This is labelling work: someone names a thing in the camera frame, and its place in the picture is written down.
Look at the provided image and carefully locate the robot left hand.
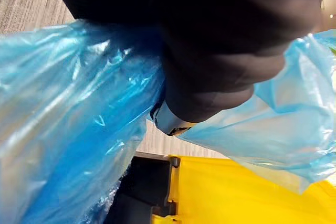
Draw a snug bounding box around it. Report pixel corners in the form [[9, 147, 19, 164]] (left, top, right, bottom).
[[43, 0, 336, 137]]

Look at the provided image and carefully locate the blue plastic rubbish bag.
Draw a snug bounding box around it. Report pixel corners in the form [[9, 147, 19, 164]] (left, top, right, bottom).
[[0, 19, 336, 224]]

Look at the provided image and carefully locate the large trash can yellow lid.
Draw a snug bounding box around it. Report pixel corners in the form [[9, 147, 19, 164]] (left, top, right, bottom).
[[103, 155, 336, 224]]

